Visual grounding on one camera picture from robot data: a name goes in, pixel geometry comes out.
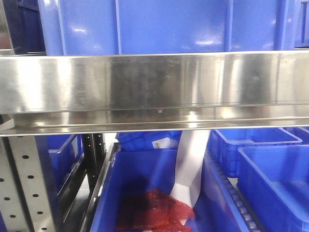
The blue bin rear centre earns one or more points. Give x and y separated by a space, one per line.
145 140

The blue bin lower left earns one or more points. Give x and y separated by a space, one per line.
64 151

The red mesh bag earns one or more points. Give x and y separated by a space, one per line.
153 211

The perforated steel shelf post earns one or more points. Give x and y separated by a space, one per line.
28 196

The blue bin with red mesh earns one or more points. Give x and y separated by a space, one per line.
141 171

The large blue upper crate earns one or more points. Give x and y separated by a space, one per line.
114 27

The stainless steel shelf beam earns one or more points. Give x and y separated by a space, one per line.
44 95

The blue bin lower right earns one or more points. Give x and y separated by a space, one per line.
274 180

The blue bin rear right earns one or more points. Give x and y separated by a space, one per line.
223 144

